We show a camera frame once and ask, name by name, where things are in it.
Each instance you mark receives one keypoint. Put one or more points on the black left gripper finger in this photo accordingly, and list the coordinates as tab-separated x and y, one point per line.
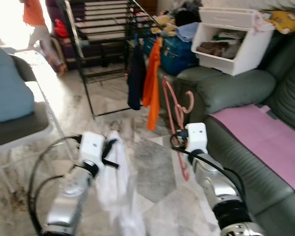
110	146

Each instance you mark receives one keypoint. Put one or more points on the white shirt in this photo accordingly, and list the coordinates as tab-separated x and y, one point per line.
115	191

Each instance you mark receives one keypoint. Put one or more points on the pink plastic clothes hanger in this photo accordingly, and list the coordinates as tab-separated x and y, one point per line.
177	105

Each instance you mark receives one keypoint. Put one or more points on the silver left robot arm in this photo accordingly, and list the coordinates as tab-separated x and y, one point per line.
71	196

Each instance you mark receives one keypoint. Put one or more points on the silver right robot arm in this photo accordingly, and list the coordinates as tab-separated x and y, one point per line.
221	191

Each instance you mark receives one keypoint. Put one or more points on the orange shirt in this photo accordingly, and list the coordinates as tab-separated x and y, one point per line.
152	83

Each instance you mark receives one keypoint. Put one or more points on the dark navy shirt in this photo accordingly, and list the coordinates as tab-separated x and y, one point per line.
136	78

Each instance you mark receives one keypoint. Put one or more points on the black metal drying rack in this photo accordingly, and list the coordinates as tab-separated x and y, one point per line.
88	73

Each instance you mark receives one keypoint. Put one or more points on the pink mat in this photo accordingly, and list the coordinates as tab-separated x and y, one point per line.
265	142

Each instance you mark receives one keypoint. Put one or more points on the grey seat folding chair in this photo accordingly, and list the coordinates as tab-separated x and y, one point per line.
14	128

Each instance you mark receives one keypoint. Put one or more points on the white open storage bin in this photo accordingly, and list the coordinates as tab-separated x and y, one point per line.
236	54

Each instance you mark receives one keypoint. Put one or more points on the folded blue towel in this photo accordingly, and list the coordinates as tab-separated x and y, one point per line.
187	32

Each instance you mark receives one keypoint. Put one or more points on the mustard yellow clothes pile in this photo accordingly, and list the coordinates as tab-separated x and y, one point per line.
164	28

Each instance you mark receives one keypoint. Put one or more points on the blue oblong cushion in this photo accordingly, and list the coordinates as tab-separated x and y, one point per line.
10	83

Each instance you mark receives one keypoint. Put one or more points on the black fabric bag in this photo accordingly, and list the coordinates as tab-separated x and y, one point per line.
187	17

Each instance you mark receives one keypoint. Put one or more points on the cream couch cushion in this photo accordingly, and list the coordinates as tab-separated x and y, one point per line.
105	14

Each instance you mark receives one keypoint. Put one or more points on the purple armchair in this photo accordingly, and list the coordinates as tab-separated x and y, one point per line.
54	10

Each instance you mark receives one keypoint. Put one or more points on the person in orange top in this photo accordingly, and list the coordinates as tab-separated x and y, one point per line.
34	12

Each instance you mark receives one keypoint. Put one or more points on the yellow patterned cloth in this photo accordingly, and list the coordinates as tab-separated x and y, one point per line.
285	20

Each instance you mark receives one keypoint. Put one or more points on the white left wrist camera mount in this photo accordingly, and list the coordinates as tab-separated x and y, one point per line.
92	147

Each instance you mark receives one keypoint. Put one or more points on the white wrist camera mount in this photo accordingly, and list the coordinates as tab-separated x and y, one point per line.
92	147
196	137

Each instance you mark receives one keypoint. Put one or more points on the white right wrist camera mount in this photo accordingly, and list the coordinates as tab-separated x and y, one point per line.
196	137

